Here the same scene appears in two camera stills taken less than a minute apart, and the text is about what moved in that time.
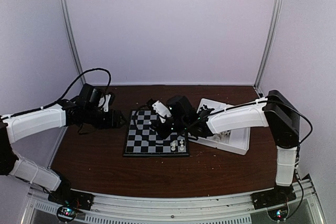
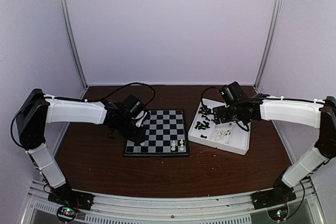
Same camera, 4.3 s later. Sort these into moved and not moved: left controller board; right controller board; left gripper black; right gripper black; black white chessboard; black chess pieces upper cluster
Moved: right gripper black; left gripper black
Not moved: left controller board; black white chessboard; right controller board; black chess pieces upper cluster
